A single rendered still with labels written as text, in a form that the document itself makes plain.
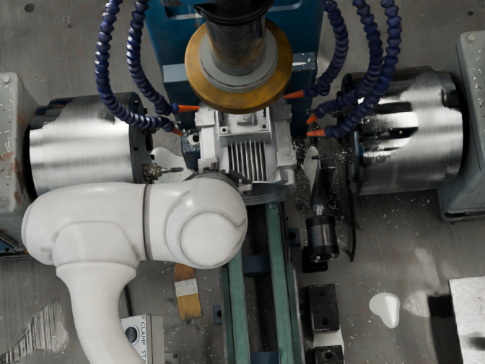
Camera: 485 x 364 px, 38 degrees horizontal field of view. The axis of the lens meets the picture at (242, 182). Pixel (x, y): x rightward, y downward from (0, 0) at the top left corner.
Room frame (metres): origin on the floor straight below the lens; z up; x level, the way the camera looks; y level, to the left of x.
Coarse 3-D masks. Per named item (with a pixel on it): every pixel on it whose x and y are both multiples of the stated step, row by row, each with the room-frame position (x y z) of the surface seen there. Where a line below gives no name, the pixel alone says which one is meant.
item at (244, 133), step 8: (216, 112) 0.56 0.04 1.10; (256, 112) 0.54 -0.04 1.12; (224, 120) 0.53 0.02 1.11; (232, 120) 0.53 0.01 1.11; (240, 120) 0.53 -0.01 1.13; (248, 120) 0.52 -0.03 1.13; (256, 120) 0.53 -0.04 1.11; (224, 128) 0.51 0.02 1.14; (232, 128) 0.52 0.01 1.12; (240, 128) 0.51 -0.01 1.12; (256, 128) 0.51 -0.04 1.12; (264, 128) 0.50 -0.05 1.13; (224, 136) 0.49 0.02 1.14; (232, 136) 0.49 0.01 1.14; (240, 136) 0.49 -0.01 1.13; (248, 136) 0.49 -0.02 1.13; (256, 136) 0.49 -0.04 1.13; (264, 136) 0.49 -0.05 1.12; (224, 144) 0.49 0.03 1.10; (232, 144) 0.49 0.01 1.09
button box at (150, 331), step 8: (120, 320) 0.18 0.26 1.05; (128, 320) 0.18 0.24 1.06; (136, 320) 0.18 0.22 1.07; (144, 320) 0.17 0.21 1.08; (152, 320) 0.17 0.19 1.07; (160, 320) 0.17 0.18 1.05; (136, 328) 0.16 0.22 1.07; (144, 328) 0.16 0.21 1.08; (152, 328) 0.16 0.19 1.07; (160, 328) 0.16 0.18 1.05; (144, 336) 0.14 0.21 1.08; (152, 336) 0.14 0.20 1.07; (160, 336) 0.14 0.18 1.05; (136, 344) 0.13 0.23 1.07; (144, 344) 0.13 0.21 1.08; (152, 344) 0.13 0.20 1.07; (160, 344) 0.13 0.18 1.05; (144, 352) 0.11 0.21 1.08; (152, 352) 0.11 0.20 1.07; (160, 352) 0.11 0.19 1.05; (144, 360) 0.10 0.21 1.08; (152, 360) 0.10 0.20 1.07; (160, 360) 0.10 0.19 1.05
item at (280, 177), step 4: (204, 104) 0.59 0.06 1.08; (276, 172) 0.43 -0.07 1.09; (280, 172) 0.42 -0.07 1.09; (284, 172) 0.43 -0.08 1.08; (276, 176) 0.42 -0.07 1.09; (280, 176) 0.41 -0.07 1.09; (284, 176) 0.42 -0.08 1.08; (276, 180) 0.41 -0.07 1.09; (280, 180) 0.41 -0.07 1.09; (284, 180) 0.41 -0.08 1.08; (288, 180) 0.41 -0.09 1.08; (284, 196) 0.41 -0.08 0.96; (276, 200) 0.41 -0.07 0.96; (280, 200) 0.41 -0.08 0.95
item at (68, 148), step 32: (96, 96) 0.61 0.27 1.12; (128, 96) 0.60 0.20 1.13; (32, 128) 0.55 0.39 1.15; (64, 128) 0.53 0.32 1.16; (96, 128) 0.53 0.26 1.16; (128, 128) 0.52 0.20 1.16; (32, 160) 0.48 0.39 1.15; (64, 160) 0.47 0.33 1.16; (96, 160) 0.47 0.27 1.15; (128, 160) 0.46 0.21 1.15
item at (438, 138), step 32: (384, 96) 0.53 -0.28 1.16; (416, 96) 0.52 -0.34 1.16; (448, 96) 0.52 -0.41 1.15; (384, 128) 0.46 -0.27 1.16; (416, 128) 0.46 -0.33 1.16; (448, 128) 0.45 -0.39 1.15; (352, 160) 0.44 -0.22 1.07; (384, 160) 0.41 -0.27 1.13; (416, 160) 0.41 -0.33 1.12; (448, 160) 0.41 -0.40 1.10; (384, 192) 0.38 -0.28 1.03
